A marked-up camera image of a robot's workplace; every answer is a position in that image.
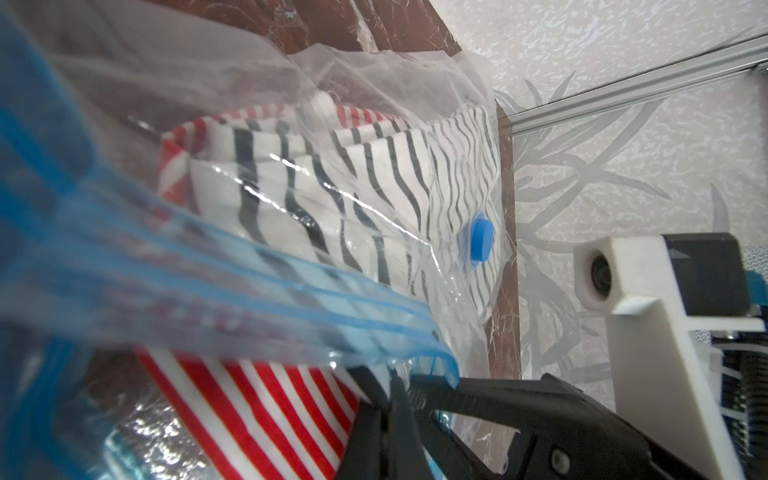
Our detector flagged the blue vacuum bag valve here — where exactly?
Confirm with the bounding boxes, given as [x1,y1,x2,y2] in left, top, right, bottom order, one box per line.
[469,214,495,264]

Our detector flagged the black white striped garment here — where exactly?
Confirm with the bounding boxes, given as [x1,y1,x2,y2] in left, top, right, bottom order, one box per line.
[202,105,510,316]

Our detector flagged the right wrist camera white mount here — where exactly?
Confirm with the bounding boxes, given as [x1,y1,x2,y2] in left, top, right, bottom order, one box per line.
[574,234,765,479]

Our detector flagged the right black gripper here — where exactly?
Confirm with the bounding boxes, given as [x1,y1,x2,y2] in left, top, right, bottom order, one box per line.
[410,374,702,479]

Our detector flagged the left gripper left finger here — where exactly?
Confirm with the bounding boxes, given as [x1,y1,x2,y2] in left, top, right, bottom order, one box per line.
[335,367,396,479]

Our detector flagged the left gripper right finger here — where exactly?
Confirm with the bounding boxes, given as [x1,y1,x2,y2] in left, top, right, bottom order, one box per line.
[387,374,434,480]

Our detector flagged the clear vacuum storage bag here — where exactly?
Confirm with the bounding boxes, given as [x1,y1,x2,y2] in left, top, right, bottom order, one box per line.
[1,1,513,479]

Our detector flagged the red white striped garment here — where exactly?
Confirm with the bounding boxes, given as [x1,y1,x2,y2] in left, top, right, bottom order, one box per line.
[143,103,431,479]

